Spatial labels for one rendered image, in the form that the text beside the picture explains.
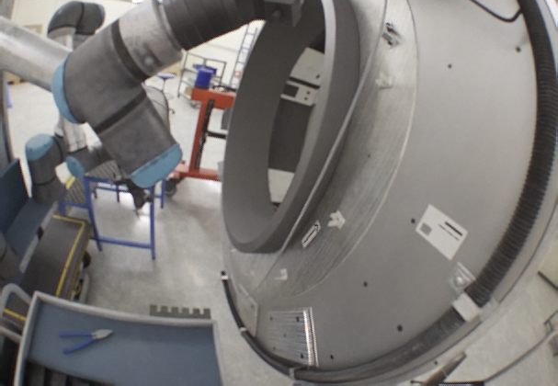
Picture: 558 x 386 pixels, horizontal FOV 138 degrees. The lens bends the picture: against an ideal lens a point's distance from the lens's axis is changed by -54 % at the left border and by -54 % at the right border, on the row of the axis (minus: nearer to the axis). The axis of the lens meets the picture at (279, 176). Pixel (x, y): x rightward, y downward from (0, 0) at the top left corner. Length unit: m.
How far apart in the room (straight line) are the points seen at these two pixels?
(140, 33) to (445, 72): 0.31
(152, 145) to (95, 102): 0.09
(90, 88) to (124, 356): 0.59
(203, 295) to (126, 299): 0.48
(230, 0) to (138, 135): 0.19
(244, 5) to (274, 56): 0.78
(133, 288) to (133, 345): 0.87
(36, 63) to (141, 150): 0.28
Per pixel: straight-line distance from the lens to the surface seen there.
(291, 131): 1.30
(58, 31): 0.95
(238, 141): 1.07
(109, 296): 1.52
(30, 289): 1.30
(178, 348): 0.68
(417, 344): 0.23
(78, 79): 0.29
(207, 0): 0.26
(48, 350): 0.75
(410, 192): 0.25
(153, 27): 0.26
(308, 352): 0.41
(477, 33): 0.28
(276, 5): 0.25
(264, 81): 1.09
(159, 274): 1.57
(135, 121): 0.30
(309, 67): 1.13
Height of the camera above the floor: 1.31
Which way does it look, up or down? 27 degrees down
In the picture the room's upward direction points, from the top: 21 degrees clockwise
